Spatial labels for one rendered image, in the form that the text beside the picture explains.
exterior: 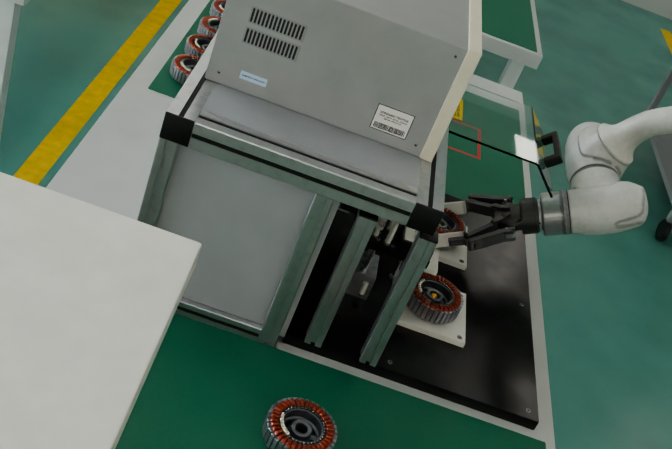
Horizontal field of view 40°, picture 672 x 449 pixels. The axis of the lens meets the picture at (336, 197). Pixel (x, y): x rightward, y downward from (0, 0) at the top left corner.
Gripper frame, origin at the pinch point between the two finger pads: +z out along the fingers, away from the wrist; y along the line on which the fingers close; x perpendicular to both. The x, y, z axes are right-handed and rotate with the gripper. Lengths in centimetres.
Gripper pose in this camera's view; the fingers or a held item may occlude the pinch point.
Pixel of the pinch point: (441, 224)
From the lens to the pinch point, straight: 196.6
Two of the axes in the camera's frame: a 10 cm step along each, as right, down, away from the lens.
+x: -2.0, -8.5, -5.0
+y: 1.3, -5.2, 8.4
